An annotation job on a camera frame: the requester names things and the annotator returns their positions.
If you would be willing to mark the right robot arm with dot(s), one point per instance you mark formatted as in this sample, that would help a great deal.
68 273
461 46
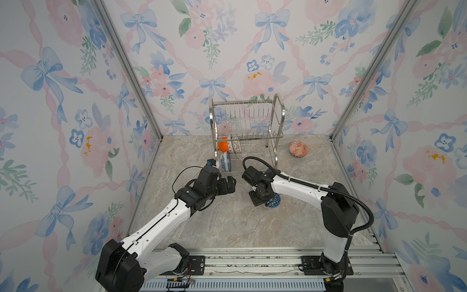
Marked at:
339 212

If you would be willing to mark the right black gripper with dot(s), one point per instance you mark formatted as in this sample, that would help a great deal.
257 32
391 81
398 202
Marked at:
255 203

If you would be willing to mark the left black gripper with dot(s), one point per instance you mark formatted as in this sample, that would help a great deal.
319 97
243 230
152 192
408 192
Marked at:
231 185

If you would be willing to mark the white mesh strainer basket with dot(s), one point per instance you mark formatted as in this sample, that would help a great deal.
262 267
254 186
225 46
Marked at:
237 147

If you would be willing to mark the orange plastic bowl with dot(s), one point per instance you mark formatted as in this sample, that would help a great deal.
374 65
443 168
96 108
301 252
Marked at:
223 145

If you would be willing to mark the blue triangle patterned bowl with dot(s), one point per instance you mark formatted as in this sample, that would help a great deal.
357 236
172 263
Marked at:
274 201

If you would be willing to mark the green patterned ceramic bowl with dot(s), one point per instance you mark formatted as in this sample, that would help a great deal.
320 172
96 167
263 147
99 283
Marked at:
231 146

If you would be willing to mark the steel two-tier dish rack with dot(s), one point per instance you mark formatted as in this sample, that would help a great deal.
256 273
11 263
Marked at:
258 125

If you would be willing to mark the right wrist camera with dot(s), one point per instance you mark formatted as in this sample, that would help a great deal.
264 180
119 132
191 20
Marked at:
253 176

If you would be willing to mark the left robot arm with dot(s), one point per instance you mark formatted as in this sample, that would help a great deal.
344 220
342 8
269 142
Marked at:
126 265

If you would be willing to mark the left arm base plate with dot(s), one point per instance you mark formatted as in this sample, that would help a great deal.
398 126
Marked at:
190 265

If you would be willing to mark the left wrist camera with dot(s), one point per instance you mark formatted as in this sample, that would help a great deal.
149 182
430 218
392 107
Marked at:
208 176

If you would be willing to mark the aluminium mounting rail frame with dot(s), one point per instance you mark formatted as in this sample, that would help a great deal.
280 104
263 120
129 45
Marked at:
277 270

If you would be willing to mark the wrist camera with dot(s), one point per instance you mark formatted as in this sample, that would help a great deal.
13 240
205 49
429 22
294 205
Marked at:
208 176
253 176

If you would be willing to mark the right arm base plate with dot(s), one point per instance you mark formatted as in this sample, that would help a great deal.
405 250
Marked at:
316 265

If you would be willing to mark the blue floral ceramic bowl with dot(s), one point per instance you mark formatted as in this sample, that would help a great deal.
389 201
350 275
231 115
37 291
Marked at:
225 162

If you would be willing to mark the red patterned ceramic bowl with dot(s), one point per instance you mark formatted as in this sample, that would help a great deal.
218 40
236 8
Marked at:
298 149

